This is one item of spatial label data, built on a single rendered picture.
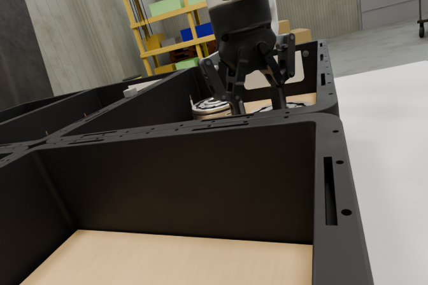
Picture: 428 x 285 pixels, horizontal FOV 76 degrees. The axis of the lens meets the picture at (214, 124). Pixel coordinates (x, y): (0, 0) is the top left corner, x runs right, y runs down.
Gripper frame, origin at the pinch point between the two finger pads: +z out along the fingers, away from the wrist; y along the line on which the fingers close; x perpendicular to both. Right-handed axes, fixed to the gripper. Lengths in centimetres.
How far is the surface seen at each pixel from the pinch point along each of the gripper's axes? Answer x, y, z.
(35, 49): -328, 83, -41
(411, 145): 0.1, -30.0, 17.9
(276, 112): 16.5, 7.3, -5.1
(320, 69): 9.3, -3.2, -5.1
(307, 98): -9.1, -15.2, 4.8
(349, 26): -563, -605, 69
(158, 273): 14.4, 19.2, 4.9
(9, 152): -0.8, 29.9, -5.2
